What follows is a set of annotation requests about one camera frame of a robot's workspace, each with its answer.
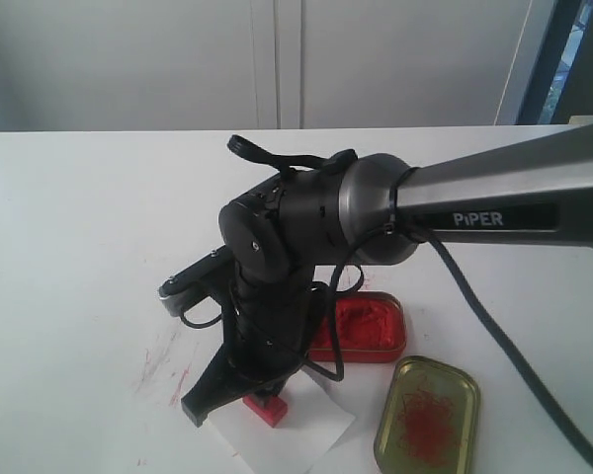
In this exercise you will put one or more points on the red plastic stamp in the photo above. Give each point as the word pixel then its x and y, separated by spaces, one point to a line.
pixel 270 409

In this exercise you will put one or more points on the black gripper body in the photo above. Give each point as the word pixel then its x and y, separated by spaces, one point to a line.
pixel 273 324

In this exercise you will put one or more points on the red ink pad tin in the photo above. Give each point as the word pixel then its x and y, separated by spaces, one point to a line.
pixel 370 327

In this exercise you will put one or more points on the gold tin lid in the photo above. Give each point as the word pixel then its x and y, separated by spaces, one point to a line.
pixel 429 420

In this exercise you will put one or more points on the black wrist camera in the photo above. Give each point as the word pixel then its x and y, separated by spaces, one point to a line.
pixel 193 284

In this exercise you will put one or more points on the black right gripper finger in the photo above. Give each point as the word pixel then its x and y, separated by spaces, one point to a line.
pixel 271 389

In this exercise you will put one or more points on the white paper slip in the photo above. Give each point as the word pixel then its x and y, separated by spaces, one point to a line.
pixel 312 424

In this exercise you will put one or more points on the white cabinet with doors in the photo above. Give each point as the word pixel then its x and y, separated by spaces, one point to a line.
pixel 141 65

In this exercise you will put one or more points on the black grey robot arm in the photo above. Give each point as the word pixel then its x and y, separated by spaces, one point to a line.
pixel 373 210

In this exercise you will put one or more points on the dark window frame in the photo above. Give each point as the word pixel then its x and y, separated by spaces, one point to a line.
pixel 561 86

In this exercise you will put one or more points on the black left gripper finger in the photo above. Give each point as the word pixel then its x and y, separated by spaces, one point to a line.
pixel 220 384

